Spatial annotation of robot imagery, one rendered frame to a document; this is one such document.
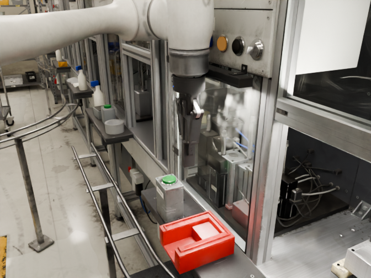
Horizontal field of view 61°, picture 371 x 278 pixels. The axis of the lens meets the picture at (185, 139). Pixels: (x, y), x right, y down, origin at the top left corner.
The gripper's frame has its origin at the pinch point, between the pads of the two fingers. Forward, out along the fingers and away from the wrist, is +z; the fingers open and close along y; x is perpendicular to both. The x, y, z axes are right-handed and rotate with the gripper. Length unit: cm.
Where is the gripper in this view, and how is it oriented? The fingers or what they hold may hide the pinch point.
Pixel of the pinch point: (188, 153)
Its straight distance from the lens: 80.3
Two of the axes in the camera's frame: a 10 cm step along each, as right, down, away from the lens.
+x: -9.3, 1.4, -3.3
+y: -3.6, -3.8, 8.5
